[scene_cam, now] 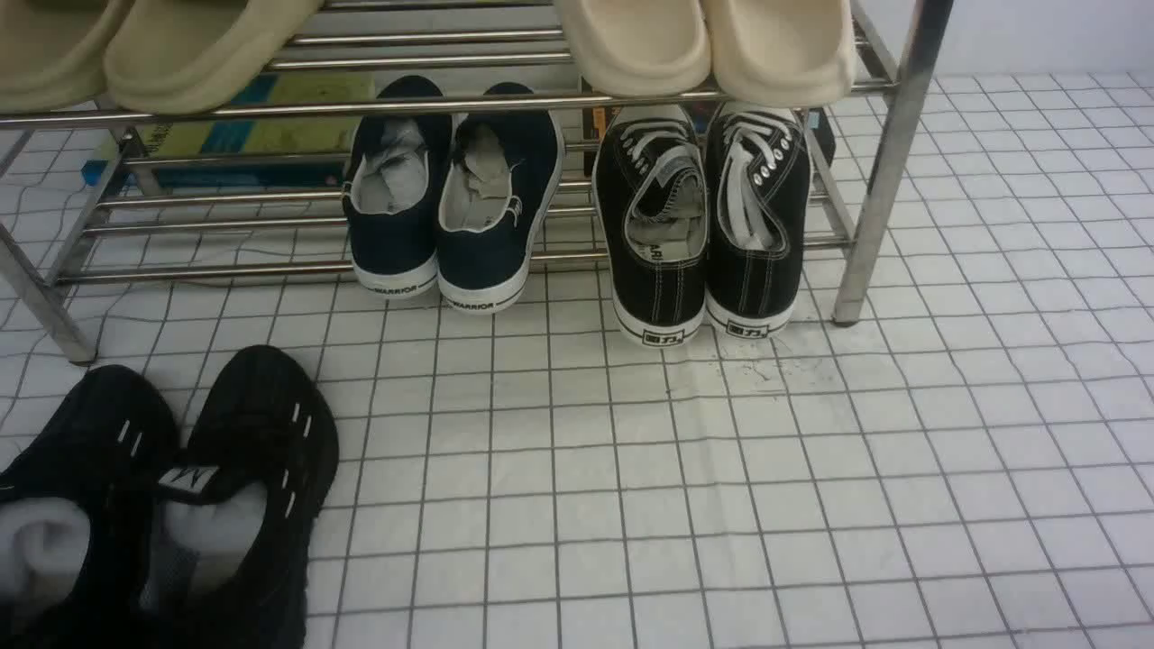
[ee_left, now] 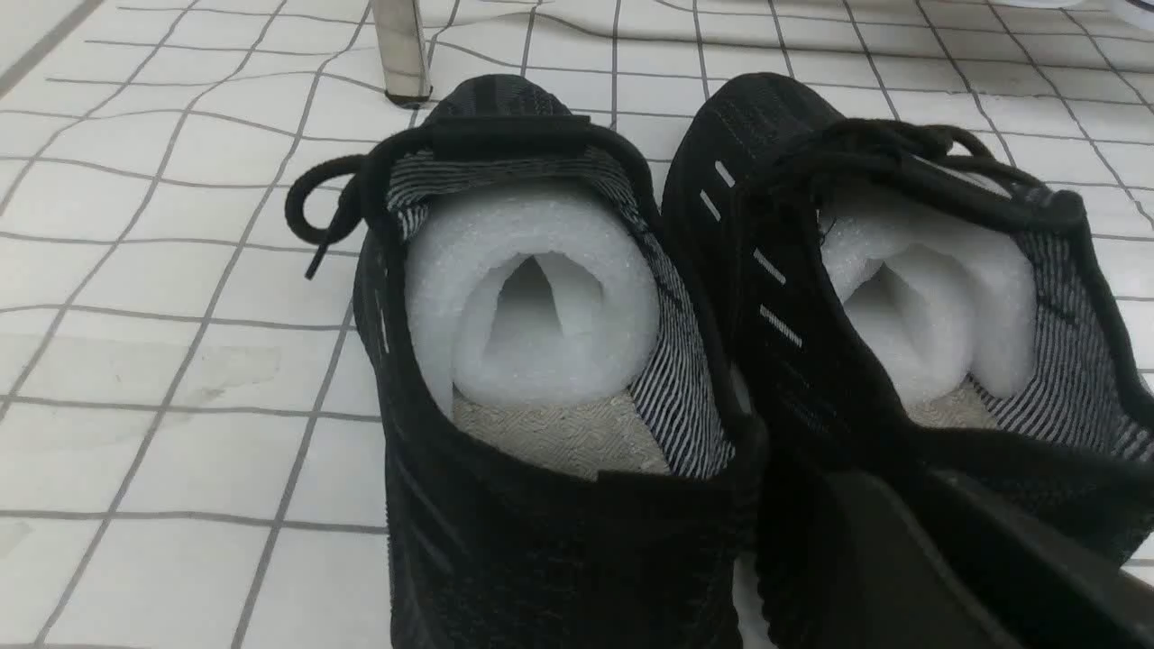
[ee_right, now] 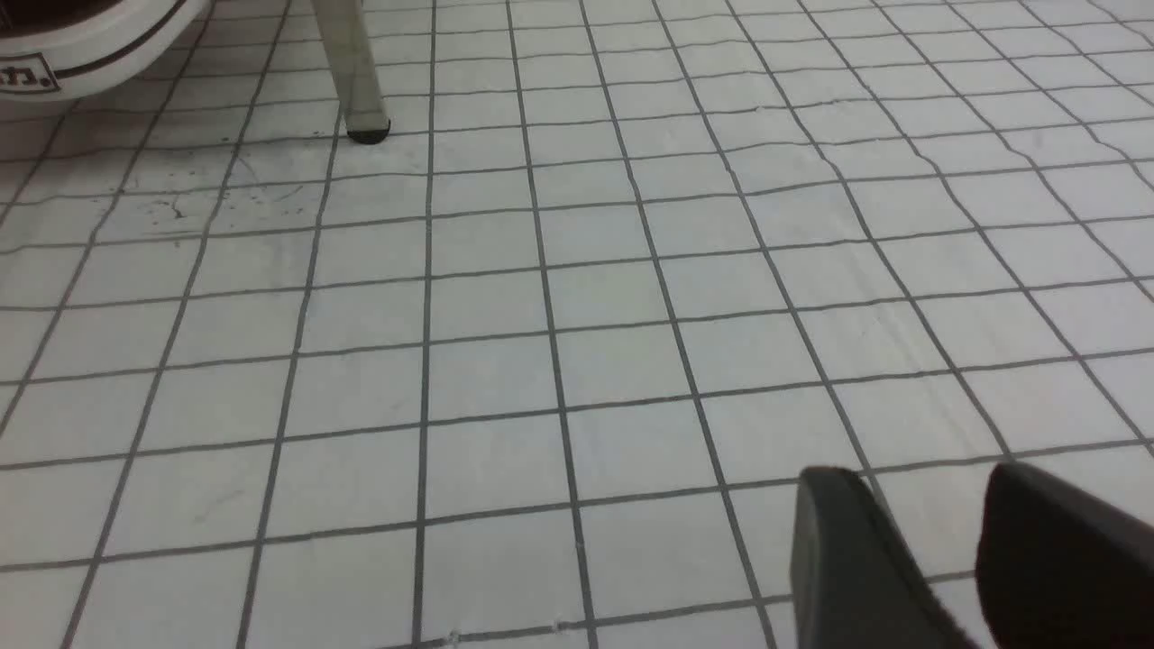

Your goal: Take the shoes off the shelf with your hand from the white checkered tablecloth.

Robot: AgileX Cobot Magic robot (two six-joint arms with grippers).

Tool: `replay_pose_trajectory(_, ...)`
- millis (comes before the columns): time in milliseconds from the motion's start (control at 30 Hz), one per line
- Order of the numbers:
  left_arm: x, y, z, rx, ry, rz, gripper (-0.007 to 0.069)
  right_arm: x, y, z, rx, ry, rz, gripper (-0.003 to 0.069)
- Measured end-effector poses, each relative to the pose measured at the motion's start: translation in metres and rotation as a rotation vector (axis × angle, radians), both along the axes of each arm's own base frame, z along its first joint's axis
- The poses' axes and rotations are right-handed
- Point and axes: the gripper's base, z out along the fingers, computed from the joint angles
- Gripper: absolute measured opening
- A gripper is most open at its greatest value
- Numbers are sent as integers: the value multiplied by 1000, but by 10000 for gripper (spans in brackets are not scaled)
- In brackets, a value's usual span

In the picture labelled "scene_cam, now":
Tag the black canvas sneaker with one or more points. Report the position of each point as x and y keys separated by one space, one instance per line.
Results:
x=758 y=173
x=649 y=193

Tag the navy slip-on shoe right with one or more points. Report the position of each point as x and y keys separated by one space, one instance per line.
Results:
x=504 y=170

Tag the navy slip-on shoe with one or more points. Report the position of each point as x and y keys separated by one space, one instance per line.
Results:
x=392 y=184
x=504 y=170

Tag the silver metal shoe rack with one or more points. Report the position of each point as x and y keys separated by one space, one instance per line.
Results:
x=129 y=181

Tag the navy slip-on shoe left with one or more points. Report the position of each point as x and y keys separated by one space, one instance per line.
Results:
x=392 y=184

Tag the cream slipper left of pair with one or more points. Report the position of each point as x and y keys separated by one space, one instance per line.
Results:
x=637 y=48

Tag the cream slipper of pair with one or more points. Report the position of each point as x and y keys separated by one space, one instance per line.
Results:
x=637 y=48
x=782 y=54

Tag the cream slipper right of pair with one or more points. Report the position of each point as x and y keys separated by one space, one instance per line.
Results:
x=782 y=54

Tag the yellow and blue book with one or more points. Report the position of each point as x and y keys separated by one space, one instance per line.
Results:
x=281 y=152

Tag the black mesh sneaker right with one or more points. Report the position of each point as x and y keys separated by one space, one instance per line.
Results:
x=233 y=515

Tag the black mesh sneaker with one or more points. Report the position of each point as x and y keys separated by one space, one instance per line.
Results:
x=233 y=515
x=77 y=515

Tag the khaki slipper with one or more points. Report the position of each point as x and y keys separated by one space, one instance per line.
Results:
x=186 y=57
x=52 y=52

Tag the black mesh sneaker left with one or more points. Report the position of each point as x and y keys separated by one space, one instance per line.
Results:
x=77 y=515

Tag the khaki slipper far left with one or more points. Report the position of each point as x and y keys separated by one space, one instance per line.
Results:
x=52 y=52

